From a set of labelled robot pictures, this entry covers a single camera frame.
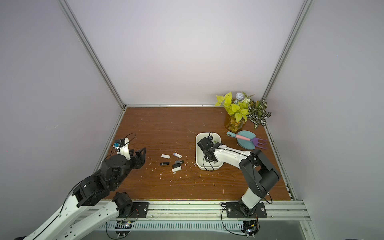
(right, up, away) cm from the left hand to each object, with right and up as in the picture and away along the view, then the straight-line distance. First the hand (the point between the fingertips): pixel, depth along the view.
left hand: (143, 149), depth 69 cm
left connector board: (-11, -40, +3) cm, 42 cm away
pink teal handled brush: (+53, +3, +31) cm, 61 cm away
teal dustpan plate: (+58, -2, +28) cm, 65 cm away
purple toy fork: (+65, -1, +30) cm, 72 cm away
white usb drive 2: (+13, -16, +18) cm, 27 cm away
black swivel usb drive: (+13, -13, +21) cm, 28 cm away
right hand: (+36, -7, +22) cm, 43 cm away
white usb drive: (+5, -9, +23) cm, 26 cm away
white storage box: (+28, -10, +10) cm, 32 cm away
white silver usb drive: (+13, -9, +23) cm, 28 cm away
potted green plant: (+51, +21, +16) cm, 58 cm away
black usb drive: (+6, -13, +19) cm, 23 cm away
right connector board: (+51, -38, 0) cm, 64 cm away
